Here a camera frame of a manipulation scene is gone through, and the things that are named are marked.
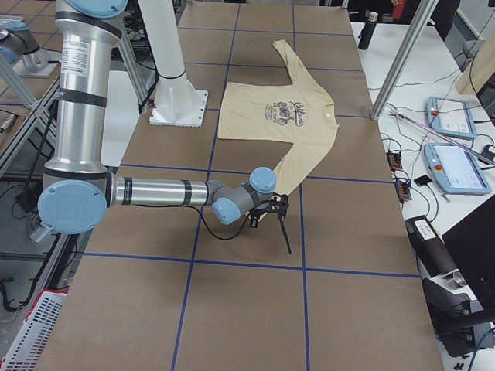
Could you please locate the upper blue teach pendant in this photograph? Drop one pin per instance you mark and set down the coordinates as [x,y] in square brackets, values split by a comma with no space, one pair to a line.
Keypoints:
[450,117]

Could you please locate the long reacher grabber tool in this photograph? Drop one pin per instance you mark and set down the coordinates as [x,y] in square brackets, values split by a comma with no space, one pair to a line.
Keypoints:
[443,137]

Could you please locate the aluminium frame post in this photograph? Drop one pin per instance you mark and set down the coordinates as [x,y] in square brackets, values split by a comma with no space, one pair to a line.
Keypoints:
[418,23]

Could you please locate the white perforated plastic basket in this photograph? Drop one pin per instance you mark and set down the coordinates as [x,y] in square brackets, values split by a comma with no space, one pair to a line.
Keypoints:
[35,332]

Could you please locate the black water bottle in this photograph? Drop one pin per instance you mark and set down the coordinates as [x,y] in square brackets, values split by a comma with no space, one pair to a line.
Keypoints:
[367,31]

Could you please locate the beige long sleeve shirt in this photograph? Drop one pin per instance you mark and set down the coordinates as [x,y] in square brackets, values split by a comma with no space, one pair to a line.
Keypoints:
[301,114]

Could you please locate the wrist black camera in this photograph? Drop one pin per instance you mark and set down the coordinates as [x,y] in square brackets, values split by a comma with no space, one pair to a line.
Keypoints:
[279,205]

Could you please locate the black monitor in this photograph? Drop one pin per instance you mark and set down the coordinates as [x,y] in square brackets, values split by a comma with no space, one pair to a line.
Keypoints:
[470,243]

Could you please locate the black box with label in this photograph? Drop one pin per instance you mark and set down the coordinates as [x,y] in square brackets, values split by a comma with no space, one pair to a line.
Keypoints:
[433,258]

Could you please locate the lower blue teach pendant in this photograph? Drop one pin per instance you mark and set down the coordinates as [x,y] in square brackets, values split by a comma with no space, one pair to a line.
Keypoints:
[454,170]

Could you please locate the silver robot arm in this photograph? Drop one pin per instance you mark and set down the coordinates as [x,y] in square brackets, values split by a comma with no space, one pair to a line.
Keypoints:
[77,187]

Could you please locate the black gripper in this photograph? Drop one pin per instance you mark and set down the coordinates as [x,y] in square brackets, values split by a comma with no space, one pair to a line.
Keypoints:
[285,202]

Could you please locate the blue teach pendant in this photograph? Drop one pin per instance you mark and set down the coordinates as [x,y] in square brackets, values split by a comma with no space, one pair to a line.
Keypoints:
[454,170]
[450,117]

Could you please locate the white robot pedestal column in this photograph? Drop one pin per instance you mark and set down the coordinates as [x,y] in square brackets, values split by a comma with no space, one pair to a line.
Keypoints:
[176,100]

